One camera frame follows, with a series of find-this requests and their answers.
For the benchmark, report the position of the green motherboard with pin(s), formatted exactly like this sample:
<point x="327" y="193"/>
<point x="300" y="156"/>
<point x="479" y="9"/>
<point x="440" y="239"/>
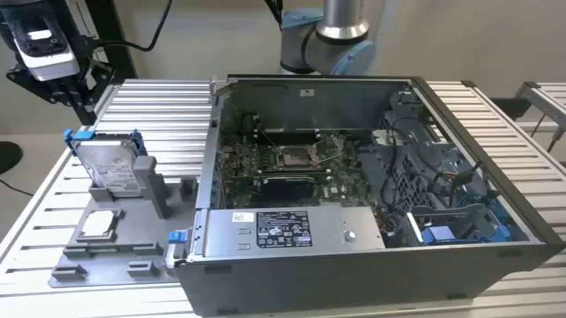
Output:
<point x="344" y="189"/>

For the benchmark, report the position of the black open PC case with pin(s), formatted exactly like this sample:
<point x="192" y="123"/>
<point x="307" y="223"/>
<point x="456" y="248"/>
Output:
<point x="309" y="281"/>

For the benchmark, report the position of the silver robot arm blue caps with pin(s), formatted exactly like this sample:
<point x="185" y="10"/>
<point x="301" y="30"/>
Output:
<point x="340" y="20"/>

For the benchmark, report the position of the black box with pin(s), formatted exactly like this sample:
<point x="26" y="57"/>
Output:
<point x="510" y="109"/>

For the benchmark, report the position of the metal locking lever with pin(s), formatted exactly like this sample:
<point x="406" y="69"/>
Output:
<point x="268" y="138"/>

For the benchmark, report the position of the black upright post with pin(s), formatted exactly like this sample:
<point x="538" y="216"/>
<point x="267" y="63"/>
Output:
<point x="112" y="39"/>

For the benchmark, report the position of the grey disk bay cage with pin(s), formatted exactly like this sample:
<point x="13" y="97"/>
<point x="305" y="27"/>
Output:
<point x="406" y="185"/>

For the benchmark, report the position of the black graphics card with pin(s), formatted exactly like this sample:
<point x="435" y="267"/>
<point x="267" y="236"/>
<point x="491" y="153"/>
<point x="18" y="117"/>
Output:
<point x="287" y="189"/>

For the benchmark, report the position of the black round chair base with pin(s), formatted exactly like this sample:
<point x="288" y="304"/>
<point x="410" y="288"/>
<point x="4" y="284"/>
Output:
<point x="8" y="157"/>

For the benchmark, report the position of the blue case latch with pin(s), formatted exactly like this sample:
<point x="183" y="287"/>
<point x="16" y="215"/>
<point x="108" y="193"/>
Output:
<point x="176" y="236"/>

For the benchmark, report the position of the green RAM stick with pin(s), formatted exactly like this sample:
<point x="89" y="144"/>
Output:
<point x="111" y="247"/>

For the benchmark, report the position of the hard disk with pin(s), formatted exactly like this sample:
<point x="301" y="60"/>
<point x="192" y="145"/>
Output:
<point x="108" y="162"/>

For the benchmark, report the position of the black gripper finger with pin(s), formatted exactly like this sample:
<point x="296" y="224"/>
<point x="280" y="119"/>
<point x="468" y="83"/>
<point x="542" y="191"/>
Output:
<point x="44" y="93"/>
<point x="78" y="96"/>

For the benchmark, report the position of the black RAM slot row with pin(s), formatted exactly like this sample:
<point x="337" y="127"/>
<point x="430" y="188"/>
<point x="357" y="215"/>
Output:
<point x="287" y="132"/>

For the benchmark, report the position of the grey parts rack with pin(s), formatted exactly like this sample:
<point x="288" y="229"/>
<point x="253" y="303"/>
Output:
<point x="132" y="212"/>

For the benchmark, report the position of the silver CPU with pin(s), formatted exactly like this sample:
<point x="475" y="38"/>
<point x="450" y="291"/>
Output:
<point x="98" y="223"/>

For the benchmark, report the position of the aluminium frame table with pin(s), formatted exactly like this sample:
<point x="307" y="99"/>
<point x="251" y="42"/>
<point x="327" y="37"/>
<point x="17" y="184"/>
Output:
<point x="546" y="99"/>

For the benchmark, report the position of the blue disk bay bracket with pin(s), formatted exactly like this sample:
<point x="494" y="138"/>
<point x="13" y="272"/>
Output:
<point x="438" y="234"/>

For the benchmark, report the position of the silver power supply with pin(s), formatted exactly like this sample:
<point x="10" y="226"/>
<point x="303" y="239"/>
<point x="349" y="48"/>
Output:
<point x="353" y="218"/>

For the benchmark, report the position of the CPU socket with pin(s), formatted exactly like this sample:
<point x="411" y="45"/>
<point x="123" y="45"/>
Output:
<point x="295" y="158"/>

